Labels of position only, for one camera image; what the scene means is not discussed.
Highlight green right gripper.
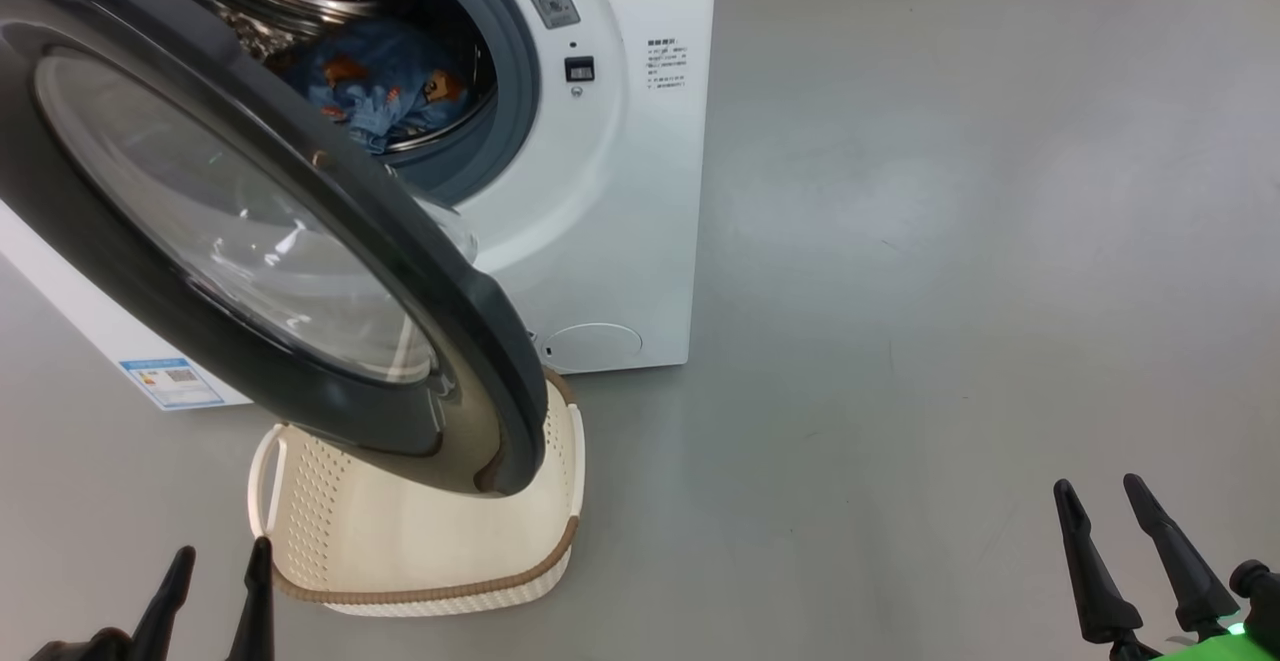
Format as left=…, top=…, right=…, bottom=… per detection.
left=1053, top=473, right=1280, bottom=661

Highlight white front-load washing machine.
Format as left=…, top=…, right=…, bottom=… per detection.
left=0, top=0, right=719, bottom=412

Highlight small black text sticker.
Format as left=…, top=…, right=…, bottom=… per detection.
left=645, top=37, right=688, bottom=92

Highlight round white filter cover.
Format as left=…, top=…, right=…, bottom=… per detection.
left=540, top=323, right=644, bottom=374

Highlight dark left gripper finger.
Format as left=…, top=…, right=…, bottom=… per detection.
left=128, top=546, right=197, bottom=661
left=226, top=537, right=275, bottom=661

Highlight cream perforated laundry basket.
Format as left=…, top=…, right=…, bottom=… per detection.
left=248, top=369, right=586, bottom=618

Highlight round black glass washer door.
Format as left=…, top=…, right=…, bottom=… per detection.
left=0, top=0, right=549, bottom=497

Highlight blue energy label sticker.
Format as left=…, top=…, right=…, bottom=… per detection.
left=120, top=357, right=226, bottom=410

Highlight blue bear-print garment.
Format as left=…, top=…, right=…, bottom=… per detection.
left=320, top=66, right=471, bottom=154

